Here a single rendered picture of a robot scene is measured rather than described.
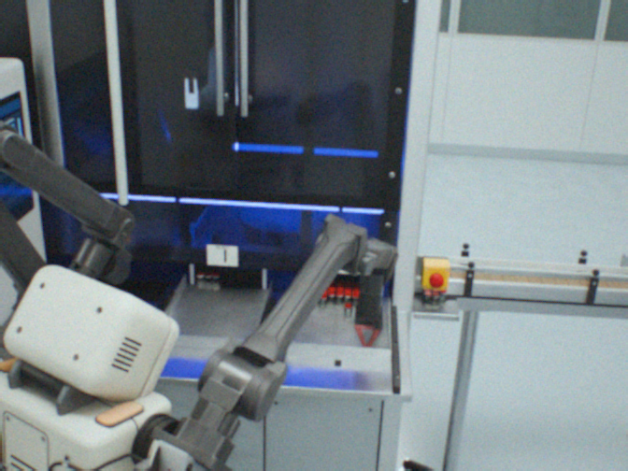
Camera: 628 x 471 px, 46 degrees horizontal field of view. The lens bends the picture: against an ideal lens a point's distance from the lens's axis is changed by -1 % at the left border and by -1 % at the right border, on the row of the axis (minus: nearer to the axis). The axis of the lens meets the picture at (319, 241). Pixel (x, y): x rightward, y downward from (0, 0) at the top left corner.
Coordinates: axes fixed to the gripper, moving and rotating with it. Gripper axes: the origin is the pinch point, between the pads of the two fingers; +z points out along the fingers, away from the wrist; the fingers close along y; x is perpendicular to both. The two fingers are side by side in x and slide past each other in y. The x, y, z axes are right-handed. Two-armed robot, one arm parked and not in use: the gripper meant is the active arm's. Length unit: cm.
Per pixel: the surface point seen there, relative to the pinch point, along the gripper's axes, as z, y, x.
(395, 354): 1.4, -0.5, -7.3
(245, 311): 0.4, 19.1, 33.7
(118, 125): -50, 11, 65
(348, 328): 1.1, 13.9, 5.0
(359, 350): 1.0, -0.8, 1.8
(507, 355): 69, 162, -70
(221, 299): -0.5, 25.0, 41.7
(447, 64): -57, 482, -60
